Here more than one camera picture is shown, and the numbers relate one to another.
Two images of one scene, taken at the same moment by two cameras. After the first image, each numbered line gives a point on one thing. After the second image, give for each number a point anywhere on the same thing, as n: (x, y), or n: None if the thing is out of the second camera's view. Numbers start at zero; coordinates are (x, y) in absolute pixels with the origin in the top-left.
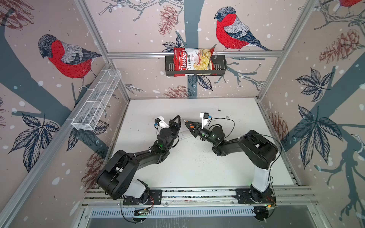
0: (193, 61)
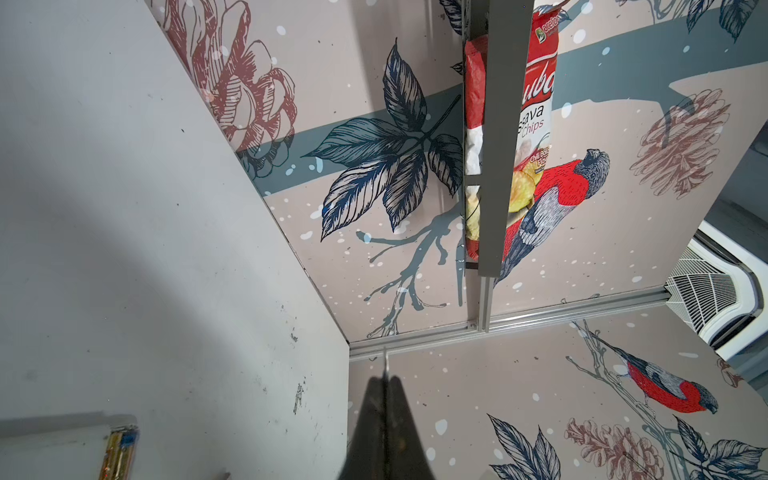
0: (535, 119)
